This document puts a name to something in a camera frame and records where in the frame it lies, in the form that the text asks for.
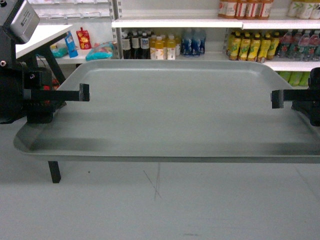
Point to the dark tea bottle middle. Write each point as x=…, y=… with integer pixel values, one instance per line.
x=135, y=45

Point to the yellow juice bottle right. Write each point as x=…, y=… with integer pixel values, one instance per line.
x=171, y=48

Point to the blue snack bag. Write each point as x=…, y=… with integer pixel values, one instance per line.
x=71, y=46

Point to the blue water bottle left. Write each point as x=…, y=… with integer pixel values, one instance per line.
x=186, y=42

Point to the dark tea bottle right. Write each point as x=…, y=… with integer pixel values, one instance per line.
x=145, y=46

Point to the white slotted shelf upright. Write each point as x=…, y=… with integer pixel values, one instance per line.
x=115, y=14

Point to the blue water bottle right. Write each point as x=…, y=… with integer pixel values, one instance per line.
x=198, y=42

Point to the grey silver serving tray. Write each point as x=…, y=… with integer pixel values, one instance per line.
x=174, y=111

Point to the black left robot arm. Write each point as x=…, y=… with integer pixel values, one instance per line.
x=6, y=37

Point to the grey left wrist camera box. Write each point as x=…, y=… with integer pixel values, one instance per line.
x=18, y=20

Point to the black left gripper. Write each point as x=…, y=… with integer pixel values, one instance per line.
x=23, y=94

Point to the white upper metal shelf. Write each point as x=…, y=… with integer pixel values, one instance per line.
x=175, y=22

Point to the orange juice bottle left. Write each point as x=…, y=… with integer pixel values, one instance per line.
x=152, y=47

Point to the blue water bottle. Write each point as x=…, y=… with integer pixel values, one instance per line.
x=198, y=42
x=186, y=42

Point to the orange C100 drink bottle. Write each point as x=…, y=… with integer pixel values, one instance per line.
x=264, y=9

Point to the red spout pouch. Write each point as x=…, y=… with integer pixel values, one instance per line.
x=84, y=39

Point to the orange juice bottle front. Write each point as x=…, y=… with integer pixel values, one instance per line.
x=159, y=48

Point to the orange juice bottle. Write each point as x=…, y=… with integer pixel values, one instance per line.
x=159, y=48
x=152, y=47

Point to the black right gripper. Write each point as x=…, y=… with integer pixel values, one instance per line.
x=301, y=98

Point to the teal snack bag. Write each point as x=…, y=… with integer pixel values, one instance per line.
x=103, y=50

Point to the dark tea bottle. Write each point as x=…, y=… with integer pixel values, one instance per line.
x=126, y=46
x=135, y=45
x=145, y=46

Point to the dark tea bottle front left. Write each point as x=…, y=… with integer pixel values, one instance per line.
x=126, y=46

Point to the orange drink bottle left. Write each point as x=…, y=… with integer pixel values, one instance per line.
x=227, y=9

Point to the white checkout table black legs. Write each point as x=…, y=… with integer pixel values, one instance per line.
x=42, y=38

